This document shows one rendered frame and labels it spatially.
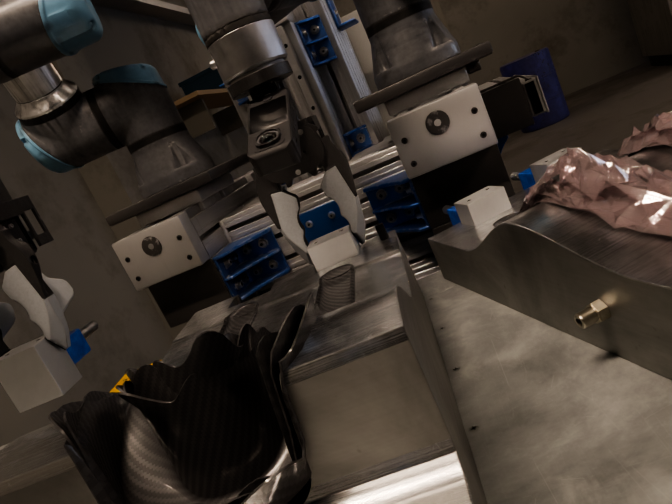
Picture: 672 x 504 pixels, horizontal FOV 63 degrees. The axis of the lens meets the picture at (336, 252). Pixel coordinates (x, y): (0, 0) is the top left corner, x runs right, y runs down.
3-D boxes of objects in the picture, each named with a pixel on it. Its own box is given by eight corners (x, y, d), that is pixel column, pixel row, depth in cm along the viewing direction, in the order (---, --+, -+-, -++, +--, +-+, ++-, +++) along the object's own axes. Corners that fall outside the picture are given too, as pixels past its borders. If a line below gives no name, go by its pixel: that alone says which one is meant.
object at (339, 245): (333, 259, 73) (316, 223, 72) (367, 245, 72) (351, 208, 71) (326, 293, 60) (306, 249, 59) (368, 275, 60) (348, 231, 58)
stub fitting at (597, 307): (599, 316, 39) (576, 329, 38) (592, 296, 38) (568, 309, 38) (613, 321, 37) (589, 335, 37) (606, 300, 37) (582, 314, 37)
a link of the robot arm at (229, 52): (266, 14, 54) (193, 50, 55) (286, 59, 55) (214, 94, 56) (277, 24, 61) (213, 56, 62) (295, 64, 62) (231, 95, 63)
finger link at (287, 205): (318, 252, 67) (303, 178, 65) (314, 266, 62) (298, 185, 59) (293, 257, 68) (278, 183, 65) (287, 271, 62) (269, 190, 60)
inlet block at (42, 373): (87, 353, 65) (63, 313, 63) (123, 337, 64) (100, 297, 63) (19, 413, 52) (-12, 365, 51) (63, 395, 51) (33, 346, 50)
